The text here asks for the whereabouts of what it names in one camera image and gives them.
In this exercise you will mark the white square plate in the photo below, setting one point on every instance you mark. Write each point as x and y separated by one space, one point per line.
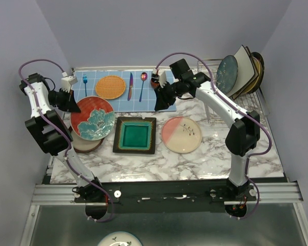
245 70

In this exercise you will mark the dark teal round plate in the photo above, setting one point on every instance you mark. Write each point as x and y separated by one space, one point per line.
227 74

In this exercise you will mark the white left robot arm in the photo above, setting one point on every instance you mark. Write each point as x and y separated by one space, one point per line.
53 136

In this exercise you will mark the red rimmed round plate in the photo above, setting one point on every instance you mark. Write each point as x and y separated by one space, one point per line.
84 146

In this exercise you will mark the wire dish rack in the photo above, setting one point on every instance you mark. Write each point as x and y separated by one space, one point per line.
253 101

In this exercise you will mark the beige floral round plate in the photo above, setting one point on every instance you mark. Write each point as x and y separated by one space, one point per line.
181 134

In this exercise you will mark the black teal square plate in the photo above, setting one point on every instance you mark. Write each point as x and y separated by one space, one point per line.
135 135

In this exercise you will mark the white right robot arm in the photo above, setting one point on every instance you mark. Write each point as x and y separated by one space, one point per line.
244 131

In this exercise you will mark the white floral plate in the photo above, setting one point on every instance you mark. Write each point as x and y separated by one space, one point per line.
120 238

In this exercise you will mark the woven wicker round trivet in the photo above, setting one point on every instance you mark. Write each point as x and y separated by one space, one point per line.
110 87

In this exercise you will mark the orange black mug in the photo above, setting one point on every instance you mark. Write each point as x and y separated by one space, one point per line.
154 83

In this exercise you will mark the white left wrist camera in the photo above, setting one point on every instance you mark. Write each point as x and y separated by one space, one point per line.
67 82

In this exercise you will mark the yellow round plate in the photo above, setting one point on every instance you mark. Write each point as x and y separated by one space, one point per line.
254 81

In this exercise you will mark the white red rimmed plate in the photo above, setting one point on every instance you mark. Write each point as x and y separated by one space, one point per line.
95 120

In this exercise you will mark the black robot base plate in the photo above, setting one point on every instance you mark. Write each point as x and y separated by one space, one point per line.
211 195

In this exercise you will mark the cream square dark-rimmed plate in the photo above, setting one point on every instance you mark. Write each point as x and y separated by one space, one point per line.
240 92

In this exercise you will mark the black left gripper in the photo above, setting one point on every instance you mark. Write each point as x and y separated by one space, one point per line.
69 104

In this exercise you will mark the aluminium frame rail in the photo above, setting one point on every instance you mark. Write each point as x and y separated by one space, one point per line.
62 195

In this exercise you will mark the iridescent spoon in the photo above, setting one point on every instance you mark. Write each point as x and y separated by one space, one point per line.
143 79

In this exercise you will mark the blue fork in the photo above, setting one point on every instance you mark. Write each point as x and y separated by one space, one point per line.
85 81

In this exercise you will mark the blue grid placemat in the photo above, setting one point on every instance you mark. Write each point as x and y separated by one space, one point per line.
120 104

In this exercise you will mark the iridescent knife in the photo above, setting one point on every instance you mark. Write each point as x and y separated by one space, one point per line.
130 87

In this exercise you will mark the dark olive round plate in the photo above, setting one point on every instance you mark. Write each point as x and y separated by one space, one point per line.
261 60

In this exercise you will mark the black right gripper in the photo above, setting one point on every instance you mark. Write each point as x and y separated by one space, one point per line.
162 100

